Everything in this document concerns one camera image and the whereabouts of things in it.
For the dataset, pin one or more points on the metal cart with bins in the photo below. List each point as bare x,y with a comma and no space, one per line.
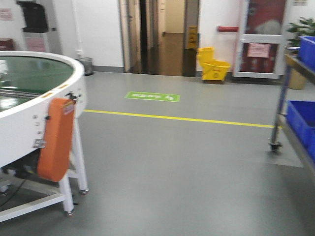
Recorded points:
295,117

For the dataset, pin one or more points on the round white conveyor table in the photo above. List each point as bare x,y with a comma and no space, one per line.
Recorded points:
29,81

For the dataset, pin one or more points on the grey mesh waste bin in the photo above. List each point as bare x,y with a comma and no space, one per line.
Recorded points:
88,65

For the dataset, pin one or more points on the potted green plant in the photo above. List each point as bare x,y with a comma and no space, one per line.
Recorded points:
304,27

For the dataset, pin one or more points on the orange motor guard cover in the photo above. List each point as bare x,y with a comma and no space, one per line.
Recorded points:
54,157

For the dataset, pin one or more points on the yellow mop bucket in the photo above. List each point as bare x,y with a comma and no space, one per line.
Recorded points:
213,71

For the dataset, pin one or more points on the green floor sign sticker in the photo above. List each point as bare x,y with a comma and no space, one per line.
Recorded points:
152,96

